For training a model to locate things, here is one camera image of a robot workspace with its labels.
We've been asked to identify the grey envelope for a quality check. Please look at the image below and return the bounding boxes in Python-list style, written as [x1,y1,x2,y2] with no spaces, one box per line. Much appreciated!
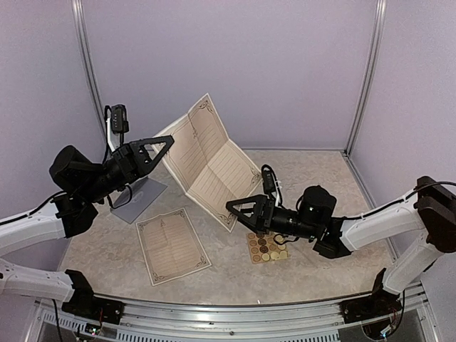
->
[110,177,167,224]

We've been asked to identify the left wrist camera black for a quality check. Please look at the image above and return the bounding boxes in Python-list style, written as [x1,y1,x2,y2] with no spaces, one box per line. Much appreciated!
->
[110,104,130,134]

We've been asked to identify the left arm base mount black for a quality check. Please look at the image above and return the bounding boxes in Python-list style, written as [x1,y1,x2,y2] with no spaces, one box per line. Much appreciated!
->
[61,269,125,325]

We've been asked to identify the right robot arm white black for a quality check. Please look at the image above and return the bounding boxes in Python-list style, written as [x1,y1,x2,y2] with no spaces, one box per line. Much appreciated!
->
[226,176,455,316]

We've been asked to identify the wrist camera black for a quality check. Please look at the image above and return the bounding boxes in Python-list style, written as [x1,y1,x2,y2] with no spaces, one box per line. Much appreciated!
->
[261,164,276,195]
[110,104,130,134]

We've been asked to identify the beige lined letter paper lower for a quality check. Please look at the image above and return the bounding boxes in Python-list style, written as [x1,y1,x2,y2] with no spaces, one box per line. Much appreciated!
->
[136,208,212,286]

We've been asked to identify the beige lined letter paper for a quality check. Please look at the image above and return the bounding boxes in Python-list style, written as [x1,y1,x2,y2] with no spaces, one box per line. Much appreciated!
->
[136,208,212,286]
[157,93,261,232]

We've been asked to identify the aluminium frame post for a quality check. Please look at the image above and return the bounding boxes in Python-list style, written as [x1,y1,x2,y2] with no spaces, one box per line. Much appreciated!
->
[71,0,111,155]
[343,0,388,160]

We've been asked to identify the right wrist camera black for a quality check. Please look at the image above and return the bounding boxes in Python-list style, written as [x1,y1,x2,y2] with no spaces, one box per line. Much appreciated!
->
[261,164,276,195]

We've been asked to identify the front aluminium rail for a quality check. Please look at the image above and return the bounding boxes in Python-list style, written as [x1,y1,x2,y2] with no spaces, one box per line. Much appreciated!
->
[33,291,439,342]

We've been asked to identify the black right camera cable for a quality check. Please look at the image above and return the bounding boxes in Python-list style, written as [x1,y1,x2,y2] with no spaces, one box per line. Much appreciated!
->
[261,164,286,209]

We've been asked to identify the right aluminium frame post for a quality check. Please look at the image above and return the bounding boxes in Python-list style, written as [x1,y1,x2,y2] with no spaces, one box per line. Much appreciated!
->
[343,0,388,160]

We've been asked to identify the left aluminium frame post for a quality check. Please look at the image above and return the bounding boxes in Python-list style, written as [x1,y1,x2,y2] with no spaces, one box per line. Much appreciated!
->
[71,0,111,155]

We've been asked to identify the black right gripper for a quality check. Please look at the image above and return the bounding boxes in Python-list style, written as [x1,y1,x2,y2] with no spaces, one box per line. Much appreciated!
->
[225,195,319,241]

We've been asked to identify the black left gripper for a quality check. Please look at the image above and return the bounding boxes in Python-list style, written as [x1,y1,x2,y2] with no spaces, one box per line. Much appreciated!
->
[80,134,174,203]

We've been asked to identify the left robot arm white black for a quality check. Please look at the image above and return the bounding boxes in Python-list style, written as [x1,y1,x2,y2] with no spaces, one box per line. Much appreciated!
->
[1,135,175,319]

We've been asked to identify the beige lined letter paper top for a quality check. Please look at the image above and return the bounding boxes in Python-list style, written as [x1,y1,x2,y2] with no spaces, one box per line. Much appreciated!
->
[157,93,261,232]

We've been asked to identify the brown sticker sheet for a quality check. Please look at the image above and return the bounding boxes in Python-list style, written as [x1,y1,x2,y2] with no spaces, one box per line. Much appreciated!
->
[246,232,290,264]

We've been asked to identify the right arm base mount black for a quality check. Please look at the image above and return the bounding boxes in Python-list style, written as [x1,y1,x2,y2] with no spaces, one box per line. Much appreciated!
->
[340,268,403,323]

